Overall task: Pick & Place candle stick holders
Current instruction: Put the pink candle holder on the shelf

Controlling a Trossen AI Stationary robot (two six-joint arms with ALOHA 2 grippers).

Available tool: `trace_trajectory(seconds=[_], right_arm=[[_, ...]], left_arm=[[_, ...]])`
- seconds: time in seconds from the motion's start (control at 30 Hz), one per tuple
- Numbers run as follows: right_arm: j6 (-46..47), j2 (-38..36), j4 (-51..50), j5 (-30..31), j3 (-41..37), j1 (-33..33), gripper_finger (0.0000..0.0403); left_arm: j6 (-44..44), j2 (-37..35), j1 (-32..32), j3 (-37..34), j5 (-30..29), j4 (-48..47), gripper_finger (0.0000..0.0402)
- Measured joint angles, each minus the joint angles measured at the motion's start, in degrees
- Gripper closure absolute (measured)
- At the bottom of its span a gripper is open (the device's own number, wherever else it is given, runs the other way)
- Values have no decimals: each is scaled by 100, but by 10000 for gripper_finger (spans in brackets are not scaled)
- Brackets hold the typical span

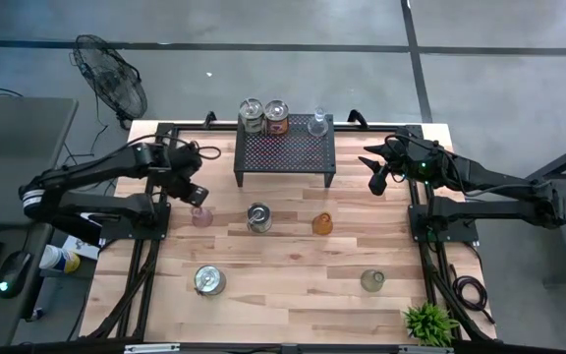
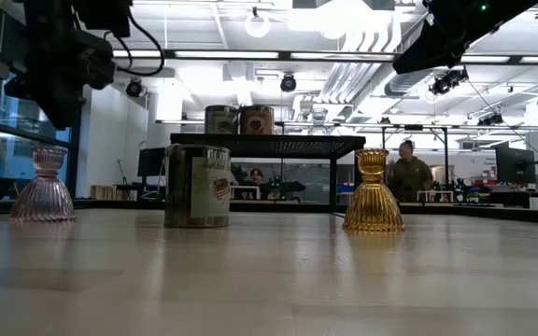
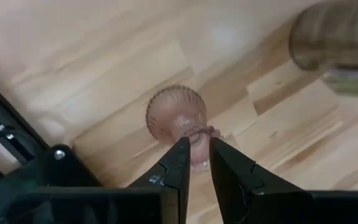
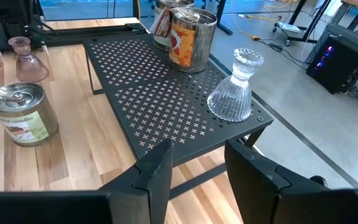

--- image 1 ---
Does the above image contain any coiled black cable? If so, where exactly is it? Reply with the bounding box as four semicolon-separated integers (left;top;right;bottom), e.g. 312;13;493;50
449;265;496;325

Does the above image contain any silver metal bracket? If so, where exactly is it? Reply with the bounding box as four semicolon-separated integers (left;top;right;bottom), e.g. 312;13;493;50
123;342;181;354
398;345;454;354

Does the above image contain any black computer mouse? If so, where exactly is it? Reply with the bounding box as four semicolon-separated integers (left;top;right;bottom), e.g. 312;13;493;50
0;250;34;300

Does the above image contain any green plant white pot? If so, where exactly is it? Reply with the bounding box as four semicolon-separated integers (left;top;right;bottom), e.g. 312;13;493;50
402;302;461;348

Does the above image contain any black aluminium table frame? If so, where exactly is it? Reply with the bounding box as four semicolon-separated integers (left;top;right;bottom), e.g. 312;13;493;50
79;120;498;345

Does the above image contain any grey office desk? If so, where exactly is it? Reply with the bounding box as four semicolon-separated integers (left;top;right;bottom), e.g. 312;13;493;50
0;95;79;349

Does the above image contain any white paper booklet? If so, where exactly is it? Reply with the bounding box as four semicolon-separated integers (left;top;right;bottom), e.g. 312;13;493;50
60;210;105;261

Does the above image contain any black perforated metal shelf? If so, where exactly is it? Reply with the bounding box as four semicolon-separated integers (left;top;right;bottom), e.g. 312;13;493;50
233;112;337;189

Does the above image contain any pink glass candlestick holder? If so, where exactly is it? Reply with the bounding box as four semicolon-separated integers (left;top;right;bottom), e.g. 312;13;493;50
190;206;214;229

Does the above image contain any black fan power cable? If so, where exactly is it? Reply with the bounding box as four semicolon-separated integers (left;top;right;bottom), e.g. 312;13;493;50
59;92;127;168

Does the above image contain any silver candle tin green label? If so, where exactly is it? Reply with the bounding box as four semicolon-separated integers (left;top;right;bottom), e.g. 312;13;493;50
246;202;273;234
238;96;266;135

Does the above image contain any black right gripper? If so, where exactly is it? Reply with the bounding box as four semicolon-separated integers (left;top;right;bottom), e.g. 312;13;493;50
358;138;422;197

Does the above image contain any clear glass candlestick holder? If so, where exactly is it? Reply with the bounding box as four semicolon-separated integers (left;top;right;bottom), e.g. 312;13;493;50
307;106;330;139

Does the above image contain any amber glass candlestick holder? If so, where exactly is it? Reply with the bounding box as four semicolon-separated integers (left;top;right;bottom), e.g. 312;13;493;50
311;211;334;237

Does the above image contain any white canister yellow lid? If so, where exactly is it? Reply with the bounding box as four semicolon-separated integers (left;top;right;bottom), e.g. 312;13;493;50
38;244;82;275

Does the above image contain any candle tin brown vanilla label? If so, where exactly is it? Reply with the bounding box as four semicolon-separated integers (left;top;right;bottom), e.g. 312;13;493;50
193;265;227;297

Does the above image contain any black floor fan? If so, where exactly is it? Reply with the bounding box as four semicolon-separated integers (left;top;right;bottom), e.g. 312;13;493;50
69;33;149;130

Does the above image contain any green glass candlestick holder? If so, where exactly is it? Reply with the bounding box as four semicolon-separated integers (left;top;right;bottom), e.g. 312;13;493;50
360;268;386;294

